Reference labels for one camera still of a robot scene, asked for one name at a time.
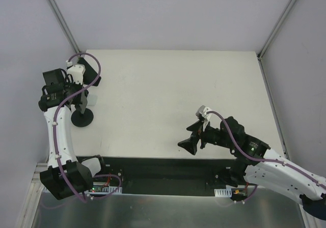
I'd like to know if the smartphone with blue edge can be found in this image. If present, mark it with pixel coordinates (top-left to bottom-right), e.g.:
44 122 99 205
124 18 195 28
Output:
75 90 88 115

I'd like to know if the black smartphone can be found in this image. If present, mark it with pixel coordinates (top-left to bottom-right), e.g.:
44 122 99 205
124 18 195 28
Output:
77 57 98 85

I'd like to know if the white folding phone stand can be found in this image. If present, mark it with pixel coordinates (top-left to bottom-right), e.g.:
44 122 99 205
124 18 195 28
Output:
87 94 98 106

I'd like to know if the black round-base clamp stand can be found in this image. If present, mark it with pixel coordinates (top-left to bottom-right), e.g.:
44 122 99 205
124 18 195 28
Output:
71 104 94 128

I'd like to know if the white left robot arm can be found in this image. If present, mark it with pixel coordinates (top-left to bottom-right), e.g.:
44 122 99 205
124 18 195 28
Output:
38 64 108 200

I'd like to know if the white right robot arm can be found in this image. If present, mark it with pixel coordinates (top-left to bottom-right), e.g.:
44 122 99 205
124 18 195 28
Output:
178 116 325 220

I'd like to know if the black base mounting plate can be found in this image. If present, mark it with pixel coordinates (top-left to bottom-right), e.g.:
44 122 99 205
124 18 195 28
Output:
73 155 255 195

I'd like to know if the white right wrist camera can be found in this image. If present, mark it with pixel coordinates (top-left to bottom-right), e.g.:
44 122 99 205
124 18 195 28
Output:
196 105 211 131

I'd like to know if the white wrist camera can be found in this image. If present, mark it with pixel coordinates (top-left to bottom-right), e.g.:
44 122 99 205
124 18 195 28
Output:
196 105 211 131
66 62 86 85

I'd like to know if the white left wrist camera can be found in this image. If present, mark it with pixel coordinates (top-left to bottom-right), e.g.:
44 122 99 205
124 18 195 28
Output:
66 62 86 85

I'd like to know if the white slotted cable duct right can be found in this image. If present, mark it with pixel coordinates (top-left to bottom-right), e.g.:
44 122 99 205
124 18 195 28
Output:
214 188 232 198

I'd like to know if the white slotted cable duct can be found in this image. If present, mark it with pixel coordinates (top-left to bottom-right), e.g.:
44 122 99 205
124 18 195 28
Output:
214 188 232 198
86 186 122 195

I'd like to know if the white slotted cable duct left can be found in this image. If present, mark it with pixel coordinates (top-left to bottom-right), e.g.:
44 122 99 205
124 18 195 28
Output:
86 186 122 195

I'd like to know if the aluminium frame rail right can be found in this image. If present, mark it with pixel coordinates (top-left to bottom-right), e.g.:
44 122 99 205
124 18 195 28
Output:
257 0 298 61

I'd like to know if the aluminium frame rail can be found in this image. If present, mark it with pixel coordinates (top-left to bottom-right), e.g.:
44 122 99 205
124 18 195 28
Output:
46 0 81 53
257 0 298 61

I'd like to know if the aluminium frame rail left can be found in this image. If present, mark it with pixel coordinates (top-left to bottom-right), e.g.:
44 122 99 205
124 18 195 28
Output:
46 0 81 53

